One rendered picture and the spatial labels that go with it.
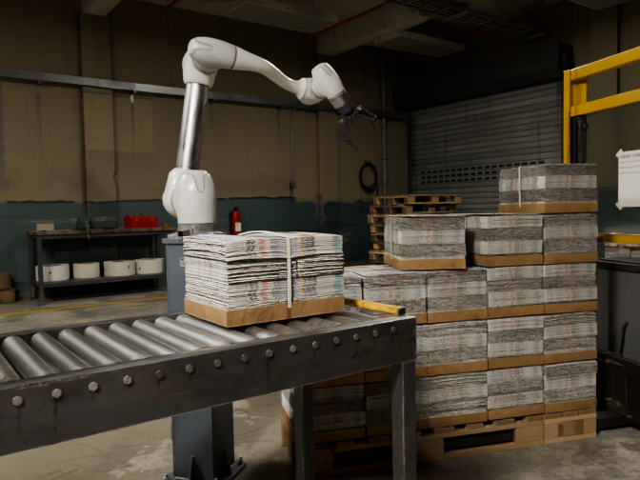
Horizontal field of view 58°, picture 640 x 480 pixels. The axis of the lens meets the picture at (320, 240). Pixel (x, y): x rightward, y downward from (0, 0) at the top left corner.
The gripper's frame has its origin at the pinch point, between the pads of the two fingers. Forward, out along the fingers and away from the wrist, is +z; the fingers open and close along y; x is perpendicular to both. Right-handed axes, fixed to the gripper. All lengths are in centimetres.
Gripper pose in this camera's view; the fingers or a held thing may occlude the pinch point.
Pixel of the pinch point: (367, 140)
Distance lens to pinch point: 281.7
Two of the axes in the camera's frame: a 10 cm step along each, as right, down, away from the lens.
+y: -8.0, 6.0, -0.3
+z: 5.7, 7.7, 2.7
